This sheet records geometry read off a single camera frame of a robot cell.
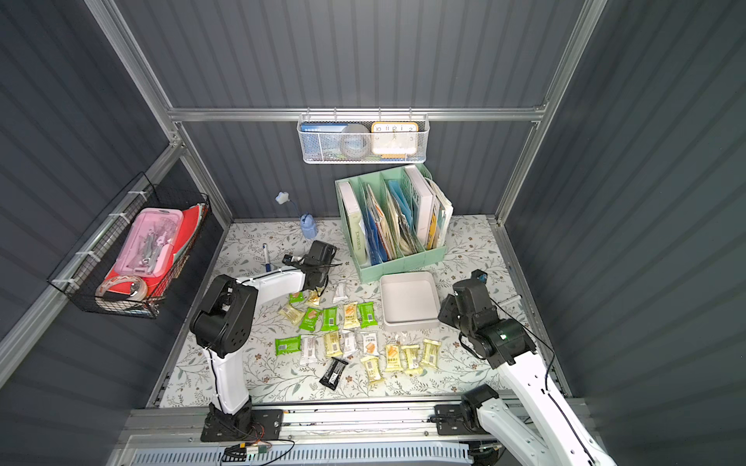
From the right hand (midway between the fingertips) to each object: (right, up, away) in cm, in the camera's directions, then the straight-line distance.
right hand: (454, 304), depth 75 cm
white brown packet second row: (-40, -17, +10) cm, 45 cm away
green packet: (-47, -2, +22) cm, 52 cm away
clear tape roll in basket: (-75, +5, -8) cm, 76 cm away
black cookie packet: (-32, -20, +6) cm, 39 cm away
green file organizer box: (-16, +23, +17) cm, 33 cm away
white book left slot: (-27, +23, +13) cm, 38 cm away
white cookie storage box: (-9, -4, +24) cm, 26 cm away
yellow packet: (-16, -17, +8) cm, 25 cm away
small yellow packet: (-42, -3, +21) cm, 47 cm away
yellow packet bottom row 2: (-10, -18, +8) cm, 22 cm away
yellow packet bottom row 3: (-4, -16, +10) cm, 20 cm away
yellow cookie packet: (-29, -7, +17) cm, 34 cm away
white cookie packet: (-22, -14, +12) cm, 29 cm away
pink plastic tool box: (-77, +15, -2) cm, 79 cm away
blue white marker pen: (-60, +8, +31) cm, 68 cm away
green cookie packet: (-42, -8, +17) cm, 46 cm away
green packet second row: (-47, -15, +12) cm, 51 cm away
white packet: (-28, -14, +11) cm, 33 cm away
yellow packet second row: (-34, -14, +12) cm, 39 cm away
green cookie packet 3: (-24, -7, +18) cm, 30 cm away
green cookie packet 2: (-35, -8, +17) cm, 40 cm away
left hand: (-38, +10, +26) cm, 47 cm away
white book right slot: (-5, +29, +19) cm, 35 cm away
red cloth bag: (-71, +18, +1) cm, 73 cm away
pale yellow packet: (-48, -7, +18) cm, 51 cm away
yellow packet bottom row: (-21, -20, +7) cm, 30 cm away
